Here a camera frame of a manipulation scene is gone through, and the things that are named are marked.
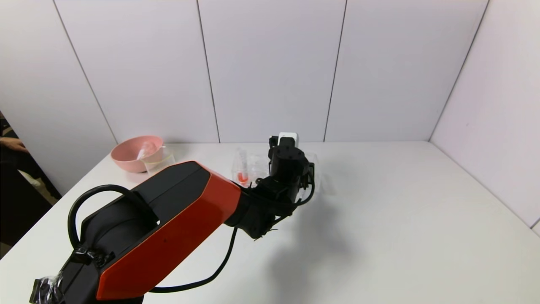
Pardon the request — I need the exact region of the bare person hand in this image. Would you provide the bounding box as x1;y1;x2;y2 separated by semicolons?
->
0;137;29;153

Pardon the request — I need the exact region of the test tube with yellow pigment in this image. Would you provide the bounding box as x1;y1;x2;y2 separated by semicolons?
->
136;142;156;161

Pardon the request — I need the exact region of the clear glass beaker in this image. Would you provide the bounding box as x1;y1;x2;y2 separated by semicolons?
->
143;147;176;176

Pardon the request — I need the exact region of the test tube with red pigment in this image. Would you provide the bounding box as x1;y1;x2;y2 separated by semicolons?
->
237;148;251;185

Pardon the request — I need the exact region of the clear acrylic test tube rack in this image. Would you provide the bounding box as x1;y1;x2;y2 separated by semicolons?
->
231;149;324;195

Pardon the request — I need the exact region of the pink bowl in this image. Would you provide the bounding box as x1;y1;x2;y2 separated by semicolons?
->
111;135;165;173

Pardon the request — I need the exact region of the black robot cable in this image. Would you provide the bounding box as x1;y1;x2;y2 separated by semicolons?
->
67;184;142;250
148;227;239;294

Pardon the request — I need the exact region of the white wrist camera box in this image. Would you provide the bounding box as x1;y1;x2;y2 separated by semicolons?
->
278;132;299;148

